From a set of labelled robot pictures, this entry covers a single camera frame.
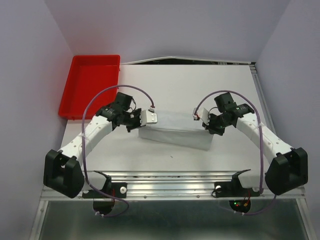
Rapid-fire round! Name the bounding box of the white fabric skirt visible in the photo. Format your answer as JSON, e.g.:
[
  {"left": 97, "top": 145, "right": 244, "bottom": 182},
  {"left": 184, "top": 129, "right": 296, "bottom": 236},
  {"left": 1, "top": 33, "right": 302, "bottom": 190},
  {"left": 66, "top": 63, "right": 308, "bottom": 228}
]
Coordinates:
[{"left": 138, "top": 110, "right": 213, "bottom": 151}]

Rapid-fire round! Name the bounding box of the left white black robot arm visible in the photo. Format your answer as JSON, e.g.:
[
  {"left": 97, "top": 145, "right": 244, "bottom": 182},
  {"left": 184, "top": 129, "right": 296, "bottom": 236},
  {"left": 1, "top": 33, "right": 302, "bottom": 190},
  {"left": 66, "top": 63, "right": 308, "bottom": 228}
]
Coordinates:
[{"left": 43, "top": 92, "right": 157, "bottom": 199}]

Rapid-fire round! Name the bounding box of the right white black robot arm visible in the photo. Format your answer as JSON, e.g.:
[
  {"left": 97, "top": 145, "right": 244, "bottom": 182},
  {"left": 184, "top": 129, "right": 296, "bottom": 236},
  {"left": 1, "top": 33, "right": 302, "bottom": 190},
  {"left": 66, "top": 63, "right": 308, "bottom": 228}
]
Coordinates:
[{"left": 196, "top": 92, "right": 308, "bottom": 197}]

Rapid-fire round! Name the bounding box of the red plastic tray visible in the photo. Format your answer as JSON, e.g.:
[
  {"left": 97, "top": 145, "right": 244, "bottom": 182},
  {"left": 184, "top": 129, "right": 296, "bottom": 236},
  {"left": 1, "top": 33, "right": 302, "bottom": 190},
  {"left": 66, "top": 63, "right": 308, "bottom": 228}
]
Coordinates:
[{"left": 58, "top": 54, "right": 121, "bottom": 120}]

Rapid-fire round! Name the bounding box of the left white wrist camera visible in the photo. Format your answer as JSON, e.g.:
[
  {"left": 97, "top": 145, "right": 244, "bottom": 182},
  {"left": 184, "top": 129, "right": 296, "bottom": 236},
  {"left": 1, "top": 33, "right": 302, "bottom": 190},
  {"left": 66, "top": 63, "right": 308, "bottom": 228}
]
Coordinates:
[{"left": 140, "top": 108, "right": 158, "bottom": 127}]

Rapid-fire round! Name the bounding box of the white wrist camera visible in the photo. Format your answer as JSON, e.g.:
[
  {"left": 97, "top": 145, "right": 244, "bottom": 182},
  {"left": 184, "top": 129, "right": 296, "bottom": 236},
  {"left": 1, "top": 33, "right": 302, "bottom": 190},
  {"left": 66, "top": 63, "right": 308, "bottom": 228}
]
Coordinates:
[
  {"left": 140, "top": 108, "right": 158, "bottom": 127},
  {"left": 192, "top": 107, "right": 210, "bottom": 125}
]

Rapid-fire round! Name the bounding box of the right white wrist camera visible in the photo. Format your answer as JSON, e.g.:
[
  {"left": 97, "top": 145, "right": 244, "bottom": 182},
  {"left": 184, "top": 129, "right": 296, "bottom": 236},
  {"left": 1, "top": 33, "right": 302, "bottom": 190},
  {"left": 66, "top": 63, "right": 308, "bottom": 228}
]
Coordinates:
[{"left": 192, "top": 107, "right": 210, "bottom": 125}]

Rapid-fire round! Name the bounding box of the aluminium front rail frame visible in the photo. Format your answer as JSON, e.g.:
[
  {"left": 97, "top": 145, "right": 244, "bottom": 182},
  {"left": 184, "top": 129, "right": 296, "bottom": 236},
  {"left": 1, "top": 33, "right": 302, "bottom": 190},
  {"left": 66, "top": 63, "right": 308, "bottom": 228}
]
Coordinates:
[{"left": 39, "top": 170, "right": 306, "bottom": 202}]

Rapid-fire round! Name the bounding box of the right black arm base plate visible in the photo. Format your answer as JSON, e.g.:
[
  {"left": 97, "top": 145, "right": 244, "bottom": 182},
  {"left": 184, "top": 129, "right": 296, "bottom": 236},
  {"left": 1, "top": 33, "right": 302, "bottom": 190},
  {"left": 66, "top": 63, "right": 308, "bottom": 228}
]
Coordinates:
[{"left": 211, "top": 180, "right": 260, "bottom": 198}]

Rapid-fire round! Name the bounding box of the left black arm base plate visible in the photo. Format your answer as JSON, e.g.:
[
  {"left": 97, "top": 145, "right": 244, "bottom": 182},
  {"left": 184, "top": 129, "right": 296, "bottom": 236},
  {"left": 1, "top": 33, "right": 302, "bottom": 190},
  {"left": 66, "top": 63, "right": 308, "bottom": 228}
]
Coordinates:
[{"left": 82, "top": 182, "right": 128, "bottom": 199}]

